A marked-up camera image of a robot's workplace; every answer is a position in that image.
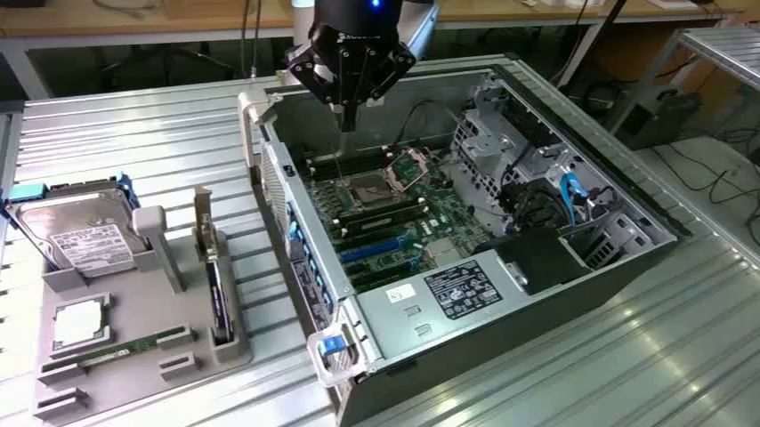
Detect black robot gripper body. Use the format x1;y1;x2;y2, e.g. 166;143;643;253
312;0;405;104

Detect graphics card with metal bracket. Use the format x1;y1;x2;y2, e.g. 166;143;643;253
193;185;234;344

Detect empty black RAM slots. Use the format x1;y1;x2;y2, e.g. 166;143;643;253
305;149;389;180

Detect black chair base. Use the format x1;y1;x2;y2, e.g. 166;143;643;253
98;42;240;84

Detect metal socket cover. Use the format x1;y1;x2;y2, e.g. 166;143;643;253
384;148;435;184

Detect metal disk bay cage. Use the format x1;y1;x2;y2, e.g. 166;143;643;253
449;74;575;226

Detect CPU socket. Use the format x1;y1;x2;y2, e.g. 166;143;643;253
348;174;399;206

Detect installed black RAM sticks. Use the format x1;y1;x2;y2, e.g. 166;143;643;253
333;198;431;238

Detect green motherboard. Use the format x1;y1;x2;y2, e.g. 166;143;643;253
301;144;480;291

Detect blue expansion slot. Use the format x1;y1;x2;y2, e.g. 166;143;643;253
337;238;403;265

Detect gold chipset heat sink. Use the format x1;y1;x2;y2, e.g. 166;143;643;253
424;238;467;262

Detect black box on floor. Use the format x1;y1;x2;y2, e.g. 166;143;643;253
620;87;703;151

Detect black expansion slot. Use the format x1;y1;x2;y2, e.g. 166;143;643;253
347;259;419;288

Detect black fan shroud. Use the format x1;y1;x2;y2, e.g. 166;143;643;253
472;228;591;295

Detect silver hard disk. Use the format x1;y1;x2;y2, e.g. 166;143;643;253
17;190;152;279

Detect hard disk drive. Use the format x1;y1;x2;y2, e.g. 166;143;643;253
0;173;145;273

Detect grey power supply unit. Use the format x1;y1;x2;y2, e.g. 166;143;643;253
355;248;531;362

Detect open grey PC case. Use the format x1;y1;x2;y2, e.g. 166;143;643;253
237;52;694;427

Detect grey parts rack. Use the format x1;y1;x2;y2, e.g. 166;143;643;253
34;205;256;423

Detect silver CPU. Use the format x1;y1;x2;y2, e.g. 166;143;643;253
51;301;110;351

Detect green RAM stick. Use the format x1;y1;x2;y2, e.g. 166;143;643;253
43;326;190;374

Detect black wire in case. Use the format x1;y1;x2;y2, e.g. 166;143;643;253
400;101;460;144

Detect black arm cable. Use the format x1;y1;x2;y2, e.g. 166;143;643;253
240;0;264;80

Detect wooden desk with white frame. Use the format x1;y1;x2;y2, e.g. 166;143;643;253
0;0;747;101

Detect blue wire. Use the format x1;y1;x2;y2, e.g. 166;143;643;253
559;172;588;233

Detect metal slat frame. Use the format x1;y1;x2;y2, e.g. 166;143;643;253
608;28;760;134

